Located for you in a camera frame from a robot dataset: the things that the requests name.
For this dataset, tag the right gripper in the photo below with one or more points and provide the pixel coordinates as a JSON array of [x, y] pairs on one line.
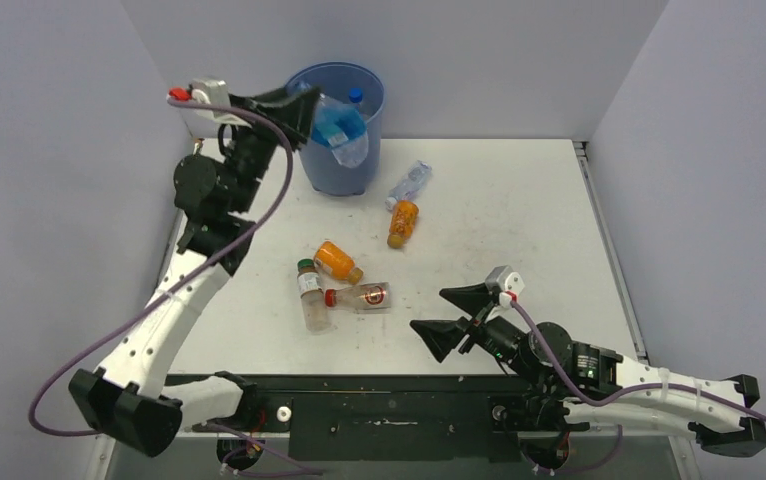
[[438, 335]]

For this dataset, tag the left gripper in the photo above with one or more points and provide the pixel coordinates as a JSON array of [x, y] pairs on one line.
[[293, 111]]

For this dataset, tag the crushed blue-label water bottle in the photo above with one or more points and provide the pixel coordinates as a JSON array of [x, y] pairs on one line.
[[339, 127]]

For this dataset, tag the Pepsi bottle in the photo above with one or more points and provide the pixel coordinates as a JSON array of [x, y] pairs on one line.
[[358, 99]]

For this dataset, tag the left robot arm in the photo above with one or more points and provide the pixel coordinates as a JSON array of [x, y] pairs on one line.
[[126, 397]]

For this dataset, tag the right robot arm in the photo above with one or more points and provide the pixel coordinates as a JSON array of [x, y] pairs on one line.
[[571, 385]]

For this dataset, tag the blue plastic bin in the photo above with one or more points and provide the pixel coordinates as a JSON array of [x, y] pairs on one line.
[[334, 79]]

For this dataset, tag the clear bottle red round logo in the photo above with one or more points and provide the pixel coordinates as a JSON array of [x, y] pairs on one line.
[[371, 296]]

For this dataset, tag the orange pineapple-label juice bottle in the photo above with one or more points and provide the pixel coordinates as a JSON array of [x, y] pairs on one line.
[[403, 222]]

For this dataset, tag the small clear water bottle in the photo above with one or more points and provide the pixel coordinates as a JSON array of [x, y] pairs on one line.
[[410, 185]]

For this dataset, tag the plain orange juice bottle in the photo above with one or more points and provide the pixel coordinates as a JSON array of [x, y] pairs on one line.
[[337, 264]]

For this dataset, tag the cloudy bottle green cap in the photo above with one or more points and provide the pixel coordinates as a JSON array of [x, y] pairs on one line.
[[312, 297]]

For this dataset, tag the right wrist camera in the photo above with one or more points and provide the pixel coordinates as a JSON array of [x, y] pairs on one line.
[[504, 285]]

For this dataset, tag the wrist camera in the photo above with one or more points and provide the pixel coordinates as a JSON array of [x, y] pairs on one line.
[[209, 98], [504, 285]]

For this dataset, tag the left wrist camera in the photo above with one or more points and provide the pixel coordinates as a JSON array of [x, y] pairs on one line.
[[209, 98]]

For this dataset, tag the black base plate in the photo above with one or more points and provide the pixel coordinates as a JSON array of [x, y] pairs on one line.
[[399, 418]]

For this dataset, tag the aluminium rail frame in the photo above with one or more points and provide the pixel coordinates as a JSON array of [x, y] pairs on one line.
[[104, 446]]

